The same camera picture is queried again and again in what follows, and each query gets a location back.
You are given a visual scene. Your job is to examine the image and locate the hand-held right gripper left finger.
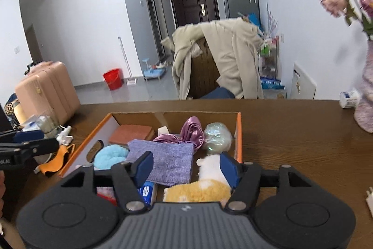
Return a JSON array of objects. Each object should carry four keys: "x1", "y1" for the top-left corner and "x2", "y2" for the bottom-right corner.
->
[{"x1": 60, "y1": 151, "x2": 154, "y2": 213}]

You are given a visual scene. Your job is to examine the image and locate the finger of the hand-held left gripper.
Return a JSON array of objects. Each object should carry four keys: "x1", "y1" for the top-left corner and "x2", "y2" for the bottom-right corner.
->
[
  {"x1": 0, "y1": 139, "x2": 59, "y2": 156},
  {"x1": 0, "y1": 130, "x2": 45, "y2": 144}
]

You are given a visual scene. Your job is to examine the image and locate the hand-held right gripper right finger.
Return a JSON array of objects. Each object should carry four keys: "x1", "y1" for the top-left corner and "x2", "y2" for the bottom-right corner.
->
[{"x1": 219, "y1": 152, "x2": 314, "y2": 214}]

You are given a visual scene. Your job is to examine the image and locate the purple knitted cloth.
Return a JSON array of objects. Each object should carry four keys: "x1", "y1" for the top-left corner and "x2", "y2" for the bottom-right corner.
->
[{"x1": 127, "y1": 139, "x2": 194, "y2": 187}]

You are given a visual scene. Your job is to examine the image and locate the clear plastic bag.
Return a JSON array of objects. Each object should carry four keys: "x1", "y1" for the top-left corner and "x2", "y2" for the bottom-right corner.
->
[{"x1": 203, "y1": 122, "x2": 234, "y2": 154}]

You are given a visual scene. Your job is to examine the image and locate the light blue fluffy puff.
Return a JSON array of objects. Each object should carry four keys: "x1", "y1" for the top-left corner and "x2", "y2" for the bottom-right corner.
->
[{"x1": 93, "y1": 145, "x2": 129, "y2": 170}]

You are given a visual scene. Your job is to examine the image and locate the yellow white plush toy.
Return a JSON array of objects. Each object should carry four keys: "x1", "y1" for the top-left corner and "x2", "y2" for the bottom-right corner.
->
[{"x1": 163, "y1": 154, "x2": 234, "y2": 207}]

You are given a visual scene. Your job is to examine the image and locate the orange cardboard box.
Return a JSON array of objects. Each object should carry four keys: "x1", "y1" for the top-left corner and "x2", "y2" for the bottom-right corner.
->
[{"x1": 58, "y1": 111, "x2": 243, "y2": 206}]

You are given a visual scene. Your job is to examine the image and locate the purple satin scrunchie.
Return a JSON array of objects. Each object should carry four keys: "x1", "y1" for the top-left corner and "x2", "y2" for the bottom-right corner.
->
[{"x1": 153, "y1": 117, "x2": 204, "y2": 150}]

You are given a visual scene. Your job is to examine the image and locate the plastic wrapped packet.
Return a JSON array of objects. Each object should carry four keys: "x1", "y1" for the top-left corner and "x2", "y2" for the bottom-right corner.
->
[{"x1": 23, "y1": 114, "x2": 59, "y2": 136}]

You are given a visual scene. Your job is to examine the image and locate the orange fabric piece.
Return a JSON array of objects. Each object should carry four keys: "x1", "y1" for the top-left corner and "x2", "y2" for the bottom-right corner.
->
[{"x1": 38, "y1": 144, "x2": 76, "y2": 177}]

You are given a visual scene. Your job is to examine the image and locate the blue white tissue packet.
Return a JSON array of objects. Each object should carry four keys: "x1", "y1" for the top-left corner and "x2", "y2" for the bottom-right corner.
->
[{"x1": 137, "y1": 180, "x2": 155, "y2": 207}]

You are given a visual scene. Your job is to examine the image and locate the white spray bottle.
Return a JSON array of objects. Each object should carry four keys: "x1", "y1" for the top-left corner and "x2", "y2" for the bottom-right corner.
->
[{"x1": 56, "y1": 126, "x2": 74, "y2": 146}]

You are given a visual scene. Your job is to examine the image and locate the round woven bag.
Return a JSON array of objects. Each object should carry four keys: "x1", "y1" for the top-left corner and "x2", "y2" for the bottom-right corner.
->
[{"x1": 5, "y1": 93, "x2": 22, "y2": 125}]

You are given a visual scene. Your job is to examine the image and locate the terracotta rectangular sponge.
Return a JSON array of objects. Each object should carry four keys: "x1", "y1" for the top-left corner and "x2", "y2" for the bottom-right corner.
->
[{"x1": 109, "y1": 124, "x2": 155, "y2": 146}]

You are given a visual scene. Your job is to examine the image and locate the red fabric item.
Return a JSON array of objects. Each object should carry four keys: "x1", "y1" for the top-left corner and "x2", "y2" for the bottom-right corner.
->
[{"x1": 97, "y1": 186, "x2": 117, "y2": 206}]

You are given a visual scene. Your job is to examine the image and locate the pink hard suitcase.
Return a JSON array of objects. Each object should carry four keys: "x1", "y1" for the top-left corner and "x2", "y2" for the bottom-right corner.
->
[{"x1": 14, "y1": 61, "x2": 81, "y2": 128}]

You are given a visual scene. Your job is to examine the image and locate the blue seat cushion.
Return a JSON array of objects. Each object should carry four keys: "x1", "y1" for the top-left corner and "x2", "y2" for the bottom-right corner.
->
[{"x1": 200, "y1": 88, "x2": 236, "y2": 100}]

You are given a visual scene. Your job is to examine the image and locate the red plastic bucket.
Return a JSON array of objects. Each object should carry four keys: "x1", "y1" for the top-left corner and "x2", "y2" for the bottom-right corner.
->
[{"x1": 103, "y1": 68, "x2": 122, "y2": 90}]

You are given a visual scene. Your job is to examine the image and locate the small blue stool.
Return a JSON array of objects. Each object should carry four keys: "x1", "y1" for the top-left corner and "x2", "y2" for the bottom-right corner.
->
[{"x1": 142, "y1": 58, "x2": 168, "y2": 81}]

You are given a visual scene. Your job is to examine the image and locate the blue flat box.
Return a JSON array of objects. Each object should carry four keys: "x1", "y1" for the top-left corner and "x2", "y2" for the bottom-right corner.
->
[{"x1": 260, "y1": 77, "x2": 285, "y2": 90}]

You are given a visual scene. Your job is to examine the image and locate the brown wooden chair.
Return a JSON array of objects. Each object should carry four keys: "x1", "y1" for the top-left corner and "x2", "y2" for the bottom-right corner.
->
[{"x1": 189, "y1": 39, "x2": 235, "y2": 99}]

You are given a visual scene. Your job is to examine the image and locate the beige coat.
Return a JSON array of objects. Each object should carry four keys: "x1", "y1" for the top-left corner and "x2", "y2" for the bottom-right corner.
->
[{"x1": 161, "y1": 18, "x2": 264, "y2": 100}]

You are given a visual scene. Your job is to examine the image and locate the cluttered storage rack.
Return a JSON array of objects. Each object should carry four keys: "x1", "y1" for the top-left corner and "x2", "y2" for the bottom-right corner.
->
[{"x1": 258, "y1": 33, "x2": 280, "y2": 80}]

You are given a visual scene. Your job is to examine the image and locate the white leaning board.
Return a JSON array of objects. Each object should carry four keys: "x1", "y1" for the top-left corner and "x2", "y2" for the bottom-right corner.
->
[{"x1": 291, "y1": 62, "x2": 318, "y2": 99}]

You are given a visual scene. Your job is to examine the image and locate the small white bottle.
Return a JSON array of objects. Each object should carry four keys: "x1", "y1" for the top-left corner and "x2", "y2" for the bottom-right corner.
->
[{"x1": 339, "y1": 88, "x2": 361, "y2": 109}]

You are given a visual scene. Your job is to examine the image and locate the grey interior door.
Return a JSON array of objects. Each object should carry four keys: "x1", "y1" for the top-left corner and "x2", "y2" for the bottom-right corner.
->
[{"x1": 141, "y1": 0, "x2": 168, "y2": 63}]

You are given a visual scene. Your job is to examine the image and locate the pink textured vase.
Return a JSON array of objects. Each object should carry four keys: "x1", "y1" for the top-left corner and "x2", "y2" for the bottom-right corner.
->
[{"x1": 353, "y1": 40, "x2": 373, "y2": 133}]

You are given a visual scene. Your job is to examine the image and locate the white handled broom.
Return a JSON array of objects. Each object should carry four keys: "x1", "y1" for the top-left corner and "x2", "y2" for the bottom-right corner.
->
[{"x1": 118, "y1": 36, "x2": 138, "y2": 85}]

